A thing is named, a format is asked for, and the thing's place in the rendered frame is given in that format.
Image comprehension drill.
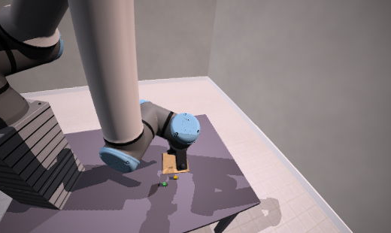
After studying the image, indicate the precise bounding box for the peach square mat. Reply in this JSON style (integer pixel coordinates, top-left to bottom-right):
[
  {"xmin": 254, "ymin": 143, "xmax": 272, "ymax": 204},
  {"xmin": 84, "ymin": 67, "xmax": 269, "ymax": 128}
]
[{"xmin": 163, "ymin": 153, "xmax": 189, "ymax": 174}]

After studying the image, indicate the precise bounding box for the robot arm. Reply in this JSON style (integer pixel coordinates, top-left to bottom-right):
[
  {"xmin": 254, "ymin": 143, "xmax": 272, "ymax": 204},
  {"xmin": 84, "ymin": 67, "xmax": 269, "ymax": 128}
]
[{"xmin": 0, "ymin": 0, "xmax": 200, "ymax": 173}]

